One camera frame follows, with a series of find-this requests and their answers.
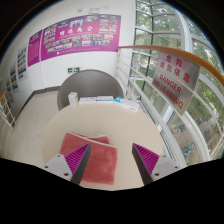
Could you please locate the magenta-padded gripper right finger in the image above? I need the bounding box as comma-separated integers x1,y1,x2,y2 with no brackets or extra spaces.
131,143,183,186

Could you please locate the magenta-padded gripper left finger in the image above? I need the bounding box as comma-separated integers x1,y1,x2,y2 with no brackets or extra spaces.
43,143,92,186

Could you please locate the pink towel with white trim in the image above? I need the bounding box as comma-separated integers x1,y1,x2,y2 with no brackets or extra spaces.
59,131,119,186

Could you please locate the large flat white box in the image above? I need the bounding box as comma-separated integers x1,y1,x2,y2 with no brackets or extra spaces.
119,98,141,112

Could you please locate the small upright white box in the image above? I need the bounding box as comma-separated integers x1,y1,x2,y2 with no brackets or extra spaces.
67,92,79,107

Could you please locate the white stair railing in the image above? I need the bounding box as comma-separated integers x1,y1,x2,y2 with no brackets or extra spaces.
0,89,16,129

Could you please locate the red-lettered danger sign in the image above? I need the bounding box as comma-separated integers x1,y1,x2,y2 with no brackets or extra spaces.
151,50,201,116

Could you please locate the green exit sign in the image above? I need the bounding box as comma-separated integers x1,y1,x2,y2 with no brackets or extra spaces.
67,66,81,74

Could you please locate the white railing with orange handrail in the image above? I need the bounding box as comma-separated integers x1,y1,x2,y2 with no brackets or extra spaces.
115,44,224,168

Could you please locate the narrow magenta text poster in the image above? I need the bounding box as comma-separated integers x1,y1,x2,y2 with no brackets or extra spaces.
27,29,44,68

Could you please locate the large magenta photo poster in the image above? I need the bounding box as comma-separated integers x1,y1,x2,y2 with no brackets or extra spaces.
40,13,123,62

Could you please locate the white photo wall poster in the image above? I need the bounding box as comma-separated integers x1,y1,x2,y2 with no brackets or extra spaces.
9,64,20,94
16,46,29,82

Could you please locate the curved white-framed window wall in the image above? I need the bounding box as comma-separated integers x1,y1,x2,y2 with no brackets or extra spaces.
133,0,224,165

